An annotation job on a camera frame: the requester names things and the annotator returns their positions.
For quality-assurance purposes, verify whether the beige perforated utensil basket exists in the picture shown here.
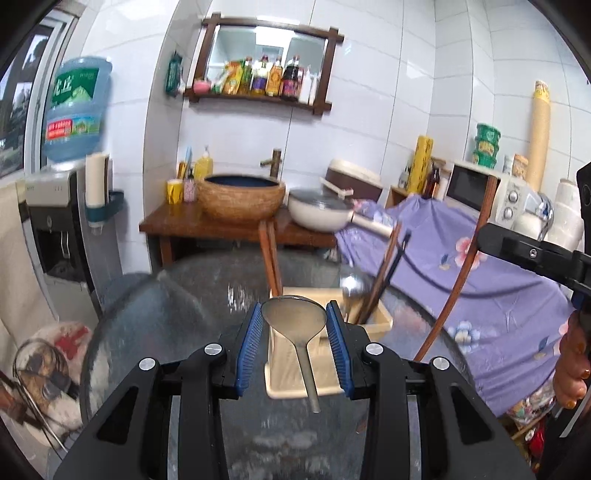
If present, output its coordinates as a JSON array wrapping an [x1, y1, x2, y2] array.
[[264, 286, 394, 400]]

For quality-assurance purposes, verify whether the black wire frame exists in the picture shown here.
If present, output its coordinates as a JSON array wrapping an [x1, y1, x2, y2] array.
[[13, 323, 86, 450]]

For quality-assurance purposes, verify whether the tall beige roll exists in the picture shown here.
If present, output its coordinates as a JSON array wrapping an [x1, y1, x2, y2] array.
[[526, 80, 552, 192]]

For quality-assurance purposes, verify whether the metal spoon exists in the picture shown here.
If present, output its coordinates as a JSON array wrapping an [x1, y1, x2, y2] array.
[[339, 272, 373, 320], [262, 295, 326, 413]]

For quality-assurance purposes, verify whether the black chopstick with silver band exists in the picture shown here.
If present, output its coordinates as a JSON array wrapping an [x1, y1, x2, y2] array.
[[367, 232, 413, 324]]

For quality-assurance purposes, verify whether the woven pattern wash basin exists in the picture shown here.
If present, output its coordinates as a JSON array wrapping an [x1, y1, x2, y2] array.
[[198, 174, 287, 225]]

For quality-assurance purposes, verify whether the white teal cup dispenser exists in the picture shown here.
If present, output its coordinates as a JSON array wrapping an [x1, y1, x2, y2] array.
[[84, 154, 125, 236]]

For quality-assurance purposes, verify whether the water dispenser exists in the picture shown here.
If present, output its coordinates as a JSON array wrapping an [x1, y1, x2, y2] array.
[[25, 168, 101, 319]]

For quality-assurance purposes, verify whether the white microwave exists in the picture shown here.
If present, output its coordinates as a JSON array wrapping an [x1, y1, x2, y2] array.
[[445, 161, 541, 227]]

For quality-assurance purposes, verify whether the purple floral cloth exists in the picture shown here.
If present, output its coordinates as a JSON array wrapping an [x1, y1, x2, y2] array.
[[335, 196, 578, 416]]

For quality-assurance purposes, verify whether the window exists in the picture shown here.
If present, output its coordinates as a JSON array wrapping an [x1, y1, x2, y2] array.
[[0, 14, 80, 177]]

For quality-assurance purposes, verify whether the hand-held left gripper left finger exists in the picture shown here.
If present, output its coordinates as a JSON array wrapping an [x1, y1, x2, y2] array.
[[53, 302, 265, 480]]

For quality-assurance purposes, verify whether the person's right hand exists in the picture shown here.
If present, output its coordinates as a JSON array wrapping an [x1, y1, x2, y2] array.
[[553, 310, 591, 411]]

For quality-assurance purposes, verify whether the white pan with lid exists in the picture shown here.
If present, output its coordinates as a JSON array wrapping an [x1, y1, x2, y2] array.
[[287, 187, 398, 238]]

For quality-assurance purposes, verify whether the brown white rice cooker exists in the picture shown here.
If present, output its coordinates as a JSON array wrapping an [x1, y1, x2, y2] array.
[[325, 159, 384, 202]]

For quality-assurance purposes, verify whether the yellow roll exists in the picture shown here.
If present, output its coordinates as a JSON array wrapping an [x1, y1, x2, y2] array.
[[409, 135, 435, 197]]

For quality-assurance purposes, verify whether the yellow soap bottle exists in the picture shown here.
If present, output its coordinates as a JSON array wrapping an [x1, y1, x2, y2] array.
[[194, 147, 214, 181]]

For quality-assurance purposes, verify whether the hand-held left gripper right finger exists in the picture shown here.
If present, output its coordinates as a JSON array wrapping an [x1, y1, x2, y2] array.
[[325, 300, 536, 480]]

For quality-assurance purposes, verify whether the dark glass bottle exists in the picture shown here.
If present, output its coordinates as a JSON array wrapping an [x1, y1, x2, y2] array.
[[422, 164, 441, 199]]

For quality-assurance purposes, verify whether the wooden counter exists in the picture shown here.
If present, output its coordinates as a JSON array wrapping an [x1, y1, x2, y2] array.
[[139, 203, 340, 274]]

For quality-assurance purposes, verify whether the white roll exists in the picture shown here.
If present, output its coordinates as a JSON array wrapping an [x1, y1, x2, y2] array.
[[551, 178, 585, 252]]

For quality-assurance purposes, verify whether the bronze faucet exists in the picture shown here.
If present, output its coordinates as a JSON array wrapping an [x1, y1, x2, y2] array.
[[260, 148, 283, 178]]

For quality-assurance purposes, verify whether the blue water bottle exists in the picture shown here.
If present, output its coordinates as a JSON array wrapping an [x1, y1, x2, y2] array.
[[44, 56, 113, 163]]

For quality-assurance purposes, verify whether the row of condiment bottles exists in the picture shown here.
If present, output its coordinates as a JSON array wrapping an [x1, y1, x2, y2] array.
[[222, 55, 319, 104]]

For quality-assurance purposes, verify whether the green packet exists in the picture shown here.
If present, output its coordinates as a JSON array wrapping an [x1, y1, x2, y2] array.
[[166, 51, 184, 97]]

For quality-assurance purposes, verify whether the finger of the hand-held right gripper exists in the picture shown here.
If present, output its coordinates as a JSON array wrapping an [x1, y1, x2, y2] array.
[[477, 224, 591, 289]]

